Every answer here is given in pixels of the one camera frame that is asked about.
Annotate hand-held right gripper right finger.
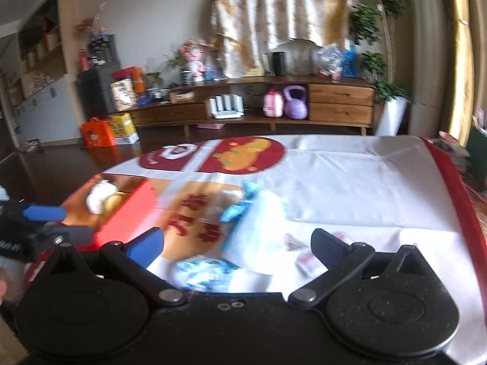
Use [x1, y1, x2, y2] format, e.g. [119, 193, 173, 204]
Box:
[288, 228, 430, 308]

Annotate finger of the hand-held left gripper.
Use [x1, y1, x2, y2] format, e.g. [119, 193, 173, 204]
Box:
[36, 225, 94, 247]
[21, 203, 66, 222]

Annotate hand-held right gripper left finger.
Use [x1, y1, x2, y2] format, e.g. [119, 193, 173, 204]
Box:
[47, 227, 189, 308]

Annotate red tin box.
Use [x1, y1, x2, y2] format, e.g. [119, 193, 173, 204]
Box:
[23, 174, 158, 290]

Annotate blue and white mask packet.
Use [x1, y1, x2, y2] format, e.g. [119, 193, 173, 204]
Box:
[169, 256, 244, 293]

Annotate white plastic packet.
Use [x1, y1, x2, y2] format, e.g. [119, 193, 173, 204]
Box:
[222, 190, 290, 275]

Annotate blue disposable glove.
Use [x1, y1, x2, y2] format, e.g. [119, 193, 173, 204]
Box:
[220, 180, 260, 223]

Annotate small white wrapper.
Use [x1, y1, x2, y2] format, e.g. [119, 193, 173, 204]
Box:
[295, 251, 324, 275]

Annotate white gauze roll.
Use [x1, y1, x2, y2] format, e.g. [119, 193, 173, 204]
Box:
[86, 180, 119, 214]

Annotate white red printed tablecloth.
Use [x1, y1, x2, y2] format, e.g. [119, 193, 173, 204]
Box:
[57, 134, 485, 365]

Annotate clear bag of cotton swabs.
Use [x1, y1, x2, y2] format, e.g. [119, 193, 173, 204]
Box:
[205, 186, 244, 223]

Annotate orange gift bag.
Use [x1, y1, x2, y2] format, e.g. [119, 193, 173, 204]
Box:
[81, 117, 116, 148]

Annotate yellow carton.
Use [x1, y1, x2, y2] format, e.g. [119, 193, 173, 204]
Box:
[110, 112, 141, 145]

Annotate black cabinet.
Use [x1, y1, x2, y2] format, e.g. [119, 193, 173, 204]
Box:
[76, 64, 122, 120]

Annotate purple kettlebell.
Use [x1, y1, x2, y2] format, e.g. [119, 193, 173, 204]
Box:
[282, 85, 309, 119]

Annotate colourful snack box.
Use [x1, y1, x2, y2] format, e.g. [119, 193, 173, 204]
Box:
[110, 78, 138, 111]

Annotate white planter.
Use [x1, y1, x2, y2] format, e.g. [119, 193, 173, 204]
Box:
[375, 97, 409, 137]

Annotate wooden tv cabinet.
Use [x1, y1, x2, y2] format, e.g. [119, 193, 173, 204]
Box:
[114, 74, 378, 137]

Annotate pink kettle toy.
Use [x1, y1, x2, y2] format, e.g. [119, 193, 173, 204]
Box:
[262, 89, 285, 118]

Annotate small cardboard box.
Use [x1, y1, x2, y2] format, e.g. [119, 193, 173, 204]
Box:
[169, 88, 196, 104]

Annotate white router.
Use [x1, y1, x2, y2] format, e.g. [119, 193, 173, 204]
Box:
[208, 93, 245, 119]

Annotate potted green plant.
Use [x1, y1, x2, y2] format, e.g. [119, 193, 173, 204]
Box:
[163, 43, 191, 84]
[145, 70, 164, 97]

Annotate red orange box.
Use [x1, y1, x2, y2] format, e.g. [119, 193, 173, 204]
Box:
[112, 66, 147, 94]

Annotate black coffee machine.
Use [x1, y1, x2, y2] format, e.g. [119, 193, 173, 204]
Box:
[87, 34, 117, 67]

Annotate blue package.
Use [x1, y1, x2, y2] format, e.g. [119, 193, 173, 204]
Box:
[340, 43, 360, 78]

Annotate clear plastic bag of bottles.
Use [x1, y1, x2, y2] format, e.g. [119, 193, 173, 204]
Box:
[312, 43, 349, 80]

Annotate black speaker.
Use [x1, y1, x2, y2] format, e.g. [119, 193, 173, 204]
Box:
[272, 51, 288, 77]

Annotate blue toy box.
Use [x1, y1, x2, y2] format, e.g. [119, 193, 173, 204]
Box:
[205, 51, 222, 80]

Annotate pink doll figure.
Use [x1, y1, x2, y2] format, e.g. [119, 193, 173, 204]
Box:
[183, 42, 208, 82]

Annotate yellow curtain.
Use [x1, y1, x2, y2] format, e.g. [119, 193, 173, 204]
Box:
[445, 0, 487, 149]

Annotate green artificial tree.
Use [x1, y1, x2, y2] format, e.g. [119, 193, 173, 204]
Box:
[348, 0, 411, 103]

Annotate patterned cream cloth cover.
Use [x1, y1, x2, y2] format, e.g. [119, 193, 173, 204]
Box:
[211, 0, 362, 78]

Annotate wall shelf unit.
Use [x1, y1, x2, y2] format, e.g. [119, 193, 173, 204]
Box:
[0, 0, 82, 145]

